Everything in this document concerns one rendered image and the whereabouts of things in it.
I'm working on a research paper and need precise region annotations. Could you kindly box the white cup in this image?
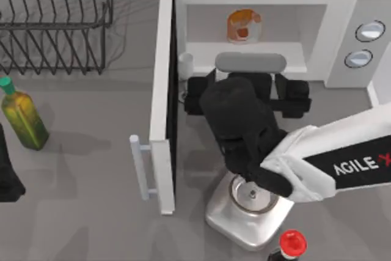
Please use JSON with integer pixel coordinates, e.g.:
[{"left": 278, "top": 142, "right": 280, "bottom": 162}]
[{"left": 178, "top": 52, "right": 195, "bottom": 83}]

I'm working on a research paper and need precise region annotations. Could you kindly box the pale grey rounded box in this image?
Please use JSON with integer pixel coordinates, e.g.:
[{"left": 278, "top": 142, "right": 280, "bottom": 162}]
[{"left": 214, "top": 52, "right": 287, "bottom": 74}]

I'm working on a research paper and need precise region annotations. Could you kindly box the orange and clear jar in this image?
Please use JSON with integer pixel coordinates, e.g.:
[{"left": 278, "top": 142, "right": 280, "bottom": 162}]
[{"left": 226, "top": 9, "right": 263, "bottom": 45}]

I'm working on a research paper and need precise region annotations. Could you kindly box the white microwave door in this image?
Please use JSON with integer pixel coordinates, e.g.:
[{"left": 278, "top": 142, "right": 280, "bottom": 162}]
[{"left": 148, "top": 0, "right": 180, "bottom": 216}]

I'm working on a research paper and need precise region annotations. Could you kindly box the round microwave knob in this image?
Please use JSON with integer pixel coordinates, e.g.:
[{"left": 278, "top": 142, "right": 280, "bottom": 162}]
[
  {"left": 344, "top": 49, "right": 374, "bottom": 69},
  {"left": 355, "top": 20, "right": 387, "bottom": 43}
]

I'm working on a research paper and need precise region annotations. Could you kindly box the pale microwave oven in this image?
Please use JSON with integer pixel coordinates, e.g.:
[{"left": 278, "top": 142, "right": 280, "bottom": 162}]
[{"left": 169, "top": 0, "right": 391, "bottom": 109}]

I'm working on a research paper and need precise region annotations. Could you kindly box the silver kitchen scale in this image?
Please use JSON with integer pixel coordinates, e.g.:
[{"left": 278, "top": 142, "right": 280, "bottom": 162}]
[{"left": 205, "top": 171, "right": 296, "bottom": 251}]

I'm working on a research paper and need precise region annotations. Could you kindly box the dark bottle with red cap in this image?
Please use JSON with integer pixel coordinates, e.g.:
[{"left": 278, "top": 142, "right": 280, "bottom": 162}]
[{"left": 268, "top": 229, "right": 308, "bottom": 261}]

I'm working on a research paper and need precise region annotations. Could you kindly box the green bottle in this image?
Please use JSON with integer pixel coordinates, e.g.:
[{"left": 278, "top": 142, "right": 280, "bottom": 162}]
[{"left": 0, "top": 76, "right": 50, "bottom": 152}]

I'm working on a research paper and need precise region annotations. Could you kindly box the pale microwave door handle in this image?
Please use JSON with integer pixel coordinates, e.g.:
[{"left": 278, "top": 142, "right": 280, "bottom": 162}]
[{"left": 130, "top": 134, "right": 159, "bottom": 202}]

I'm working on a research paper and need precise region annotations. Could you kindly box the black wire dish rack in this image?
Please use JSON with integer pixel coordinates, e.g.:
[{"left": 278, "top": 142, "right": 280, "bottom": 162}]
[{"left": 0, "top": 0, "right": 115, "bottom": 76}]

